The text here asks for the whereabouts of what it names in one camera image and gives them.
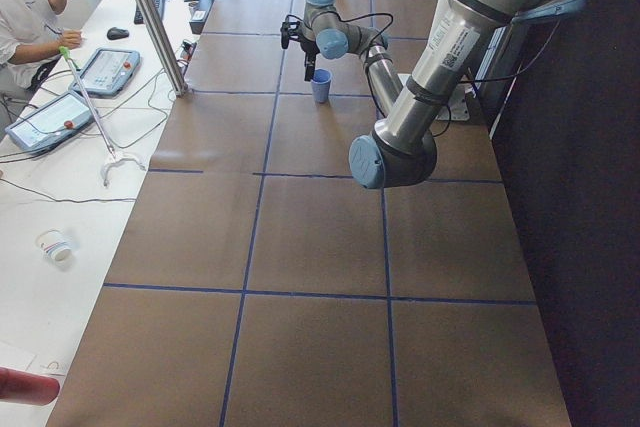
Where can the teach pendant near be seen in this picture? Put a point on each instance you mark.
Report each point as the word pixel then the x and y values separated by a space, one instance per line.
pixel 51 124

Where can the teach pendant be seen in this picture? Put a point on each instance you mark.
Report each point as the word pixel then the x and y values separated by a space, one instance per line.
pixel 51 124
pixel 108 71

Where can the teach pendant far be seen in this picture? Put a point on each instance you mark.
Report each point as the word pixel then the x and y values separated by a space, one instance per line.
pixel 108 71

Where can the black computer mouse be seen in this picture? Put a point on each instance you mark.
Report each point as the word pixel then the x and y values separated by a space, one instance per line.
pixel 116 33

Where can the reacher grabber tool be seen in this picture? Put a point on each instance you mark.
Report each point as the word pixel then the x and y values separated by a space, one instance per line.
pixel 115 157

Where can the seated person white shirt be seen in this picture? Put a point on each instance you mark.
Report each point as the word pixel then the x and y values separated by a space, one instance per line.
pixel 31 39

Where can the aluminium frame post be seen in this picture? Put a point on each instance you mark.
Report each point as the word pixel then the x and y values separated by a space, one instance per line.
pixel 161 43

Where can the white pedestal column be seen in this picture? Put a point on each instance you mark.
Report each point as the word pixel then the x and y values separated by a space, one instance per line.
pixel 462 102

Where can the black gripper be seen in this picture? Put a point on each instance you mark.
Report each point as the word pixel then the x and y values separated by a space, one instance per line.
pixel 309 51

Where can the white paper cup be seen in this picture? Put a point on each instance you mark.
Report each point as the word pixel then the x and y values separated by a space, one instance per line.
pixel 55 248

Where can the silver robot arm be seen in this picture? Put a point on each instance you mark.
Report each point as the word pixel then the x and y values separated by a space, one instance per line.
pixel 400 150

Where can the red cylinder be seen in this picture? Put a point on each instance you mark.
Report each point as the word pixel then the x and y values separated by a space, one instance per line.
pixel 27 388

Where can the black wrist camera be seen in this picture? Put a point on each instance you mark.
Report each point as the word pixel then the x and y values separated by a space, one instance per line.
pixel 289 32

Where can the blue ribbed plastic cup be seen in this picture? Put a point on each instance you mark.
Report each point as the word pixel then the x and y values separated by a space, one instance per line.
pixel 320 85

